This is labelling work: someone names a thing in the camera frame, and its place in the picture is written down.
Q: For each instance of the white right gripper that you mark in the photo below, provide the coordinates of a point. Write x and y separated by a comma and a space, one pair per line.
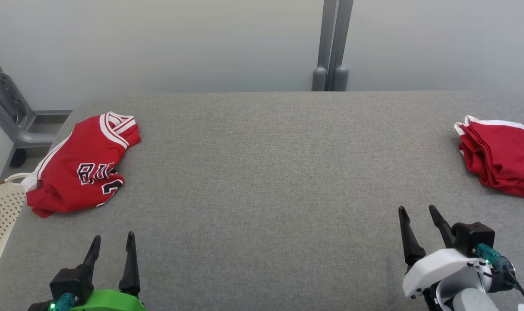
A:
434, 265

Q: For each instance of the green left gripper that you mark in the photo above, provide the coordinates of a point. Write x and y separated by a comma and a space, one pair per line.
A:
111, 302

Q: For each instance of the red shorts with white stripe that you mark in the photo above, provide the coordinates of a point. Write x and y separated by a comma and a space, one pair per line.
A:
503, 160

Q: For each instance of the red basketball jersey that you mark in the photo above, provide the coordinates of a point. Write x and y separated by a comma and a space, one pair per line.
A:
80, 151

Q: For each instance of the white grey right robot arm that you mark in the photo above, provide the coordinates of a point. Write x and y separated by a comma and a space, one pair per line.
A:
469, 298

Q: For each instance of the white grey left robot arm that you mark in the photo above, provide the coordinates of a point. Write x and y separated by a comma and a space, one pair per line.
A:
35, 307

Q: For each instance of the cream perforated laundry basket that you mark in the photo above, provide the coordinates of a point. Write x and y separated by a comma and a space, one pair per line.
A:
3, 216

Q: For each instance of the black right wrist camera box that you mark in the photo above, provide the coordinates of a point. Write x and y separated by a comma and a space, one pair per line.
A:
473, 237

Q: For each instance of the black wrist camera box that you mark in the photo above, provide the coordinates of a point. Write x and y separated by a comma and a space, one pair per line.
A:
70, 280
473, 237

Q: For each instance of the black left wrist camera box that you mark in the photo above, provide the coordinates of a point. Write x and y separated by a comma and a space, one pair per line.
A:
70, 280

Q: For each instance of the grey partition post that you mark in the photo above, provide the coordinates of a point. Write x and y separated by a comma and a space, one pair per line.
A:
342, 77
320, 77

